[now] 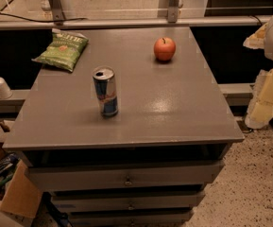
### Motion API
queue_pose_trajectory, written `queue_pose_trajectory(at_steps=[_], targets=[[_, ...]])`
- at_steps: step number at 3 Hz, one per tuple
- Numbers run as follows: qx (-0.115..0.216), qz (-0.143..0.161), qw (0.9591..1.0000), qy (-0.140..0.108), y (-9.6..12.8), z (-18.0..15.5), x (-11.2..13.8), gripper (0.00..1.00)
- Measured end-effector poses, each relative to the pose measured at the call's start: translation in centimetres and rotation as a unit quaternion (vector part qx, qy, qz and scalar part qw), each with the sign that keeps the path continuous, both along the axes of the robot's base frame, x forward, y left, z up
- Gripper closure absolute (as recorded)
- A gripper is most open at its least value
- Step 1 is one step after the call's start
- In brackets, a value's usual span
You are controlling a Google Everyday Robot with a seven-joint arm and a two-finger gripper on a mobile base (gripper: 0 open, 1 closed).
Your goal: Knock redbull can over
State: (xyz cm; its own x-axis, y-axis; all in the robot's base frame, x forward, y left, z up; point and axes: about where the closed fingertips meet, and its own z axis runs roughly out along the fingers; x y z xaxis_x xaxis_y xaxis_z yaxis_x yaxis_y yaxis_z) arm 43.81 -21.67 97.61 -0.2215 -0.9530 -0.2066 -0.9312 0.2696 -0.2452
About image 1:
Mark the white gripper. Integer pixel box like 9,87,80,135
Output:
243,15,273,129

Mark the Red Bull can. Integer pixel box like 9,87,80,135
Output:
93,66,118,117

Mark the red apple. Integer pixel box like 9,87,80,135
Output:
154,37,176,61

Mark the grey drawer cabinet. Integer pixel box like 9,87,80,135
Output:
5,27,243,227

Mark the green chip bag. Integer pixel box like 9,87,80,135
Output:
33,28,89,73

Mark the cardboard box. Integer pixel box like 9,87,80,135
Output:
0,120,43,227

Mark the metal railing frame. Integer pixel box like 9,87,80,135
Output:
0,0,273,30

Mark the black cable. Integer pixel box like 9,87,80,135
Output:
0,0,88,24

